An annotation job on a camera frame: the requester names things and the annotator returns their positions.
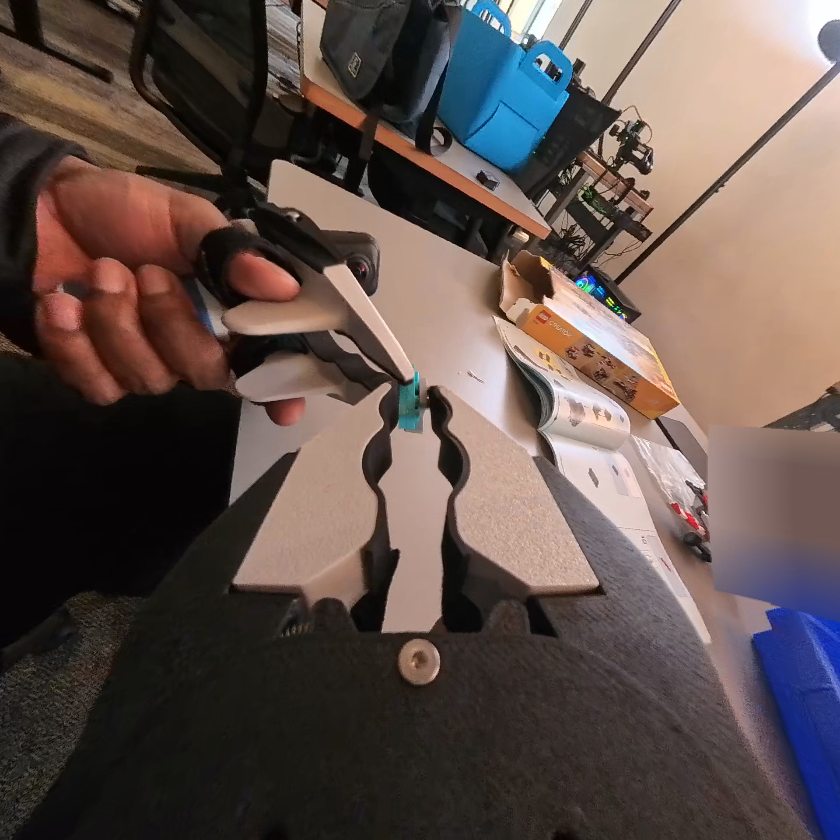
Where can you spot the person's left forearm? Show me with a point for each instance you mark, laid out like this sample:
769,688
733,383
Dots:
26,170

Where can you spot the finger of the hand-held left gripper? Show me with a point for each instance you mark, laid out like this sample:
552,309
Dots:
282,380
367,321

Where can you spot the grey desk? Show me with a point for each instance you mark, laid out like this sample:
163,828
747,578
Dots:
407,275

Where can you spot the blue felt bag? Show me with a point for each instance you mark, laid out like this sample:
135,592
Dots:
499,98

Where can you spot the black metal frame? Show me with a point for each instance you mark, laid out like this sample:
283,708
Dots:
640,49

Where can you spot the yellow toy set box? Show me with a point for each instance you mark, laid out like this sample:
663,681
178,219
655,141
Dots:
604,354

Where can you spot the dark grey desk panel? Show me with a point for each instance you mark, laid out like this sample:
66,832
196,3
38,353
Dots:
686,433

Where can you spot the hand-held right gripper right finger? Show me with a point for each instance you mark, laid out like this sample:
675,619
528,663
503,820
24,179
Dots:
518,525

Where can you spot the black floor lamp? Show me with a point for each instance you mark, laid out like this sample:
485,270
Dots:
722,187

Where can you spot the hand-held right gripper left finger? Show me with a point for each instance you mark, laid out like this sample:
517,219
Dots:
308,525

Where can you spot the dark navy backpack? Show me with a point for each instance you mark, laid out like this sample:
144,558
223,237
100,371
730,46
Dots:
380,52

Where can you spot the lit computer tower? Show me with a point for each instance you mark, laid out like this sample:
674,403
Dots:
610,295

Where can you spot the clear plastic bag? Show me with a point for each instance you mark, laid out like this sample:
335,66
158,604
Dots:
669,463

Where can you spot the small black device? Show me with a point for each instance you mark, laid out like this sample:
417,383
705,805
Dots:
487,178

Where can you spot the red grey toy plane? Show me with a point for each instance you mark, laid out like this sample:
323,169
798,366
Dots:
695,518

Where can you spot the person's left hand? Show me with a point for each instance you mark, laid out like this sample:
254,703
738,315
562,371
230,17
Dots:
131,262

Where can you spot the teal toy brick plate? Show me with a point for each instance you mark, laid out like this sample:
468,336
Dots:
410,407

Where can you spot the blue storage bin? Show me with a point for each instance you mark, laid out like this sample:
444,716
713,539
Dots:
807,709

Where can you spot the instruction booklet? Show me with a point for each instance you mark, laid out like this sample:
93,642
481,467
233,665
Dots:
577,420

